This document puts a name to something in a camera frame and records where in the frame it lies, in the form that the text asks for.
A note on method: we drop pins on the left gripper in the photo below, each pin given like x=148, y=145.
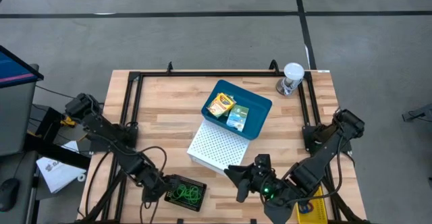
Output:
x=153, y=183

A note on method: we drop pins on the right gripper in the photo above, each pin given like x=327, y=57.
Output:
x=270, y=183

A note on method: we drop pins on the green rubber band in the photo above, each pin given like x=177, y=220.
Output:
x=189, y=199
x=177, y=193
x=197, y=197
x=192, y=192
x=180, y=197
x=185, y=188

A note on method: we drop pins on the black slotted plastic basket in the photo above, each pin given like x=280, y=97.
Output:
x=170, y=200

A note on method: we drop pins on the green blue card pack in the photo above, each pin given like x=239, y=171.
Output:
x=238, y=117

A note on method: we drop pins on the blue plastic bin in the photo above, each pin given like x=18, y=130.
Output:
x=258, y=114

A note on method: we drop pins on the yellow slotted plastic basket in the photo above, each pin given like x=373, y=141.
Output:
x=320, y=210

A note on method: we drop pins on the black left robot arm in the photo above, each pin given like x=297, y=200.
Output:
x=101, y=129

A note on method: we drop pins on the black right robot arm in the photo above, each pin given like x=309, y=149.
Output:
x=324, y=153

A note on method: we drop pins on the white perforated metal shelf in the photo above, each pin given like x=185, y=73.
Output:
x=216, y=146

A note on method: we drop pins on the white printed paper sheet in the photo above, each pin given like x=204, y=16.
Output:
x=57, y=175

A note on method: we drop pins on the black side stand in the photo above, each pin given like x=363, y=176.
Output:
x=57, y=153

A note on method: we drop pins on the black computer mouse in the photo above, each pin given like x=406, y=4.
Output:
x=8, y=192

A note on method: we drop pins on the gray computer case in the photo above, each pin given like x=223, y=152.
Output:
x=17, y=122

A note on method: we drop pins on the blue screen monitor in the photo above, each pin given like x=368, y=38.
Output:
x=17, y=70

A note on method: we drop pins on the gray floor device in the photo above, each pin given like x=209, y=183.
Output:
x=422, y=112

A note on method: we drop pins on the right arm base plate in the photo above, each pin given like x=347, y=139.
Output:
x=308, y=139

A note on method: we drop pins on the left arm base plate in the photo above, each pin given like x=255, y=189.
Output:
x=98, y=147

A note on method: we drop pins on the black aluminium table frame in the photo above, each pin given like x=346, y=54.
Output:
x=219, y=74

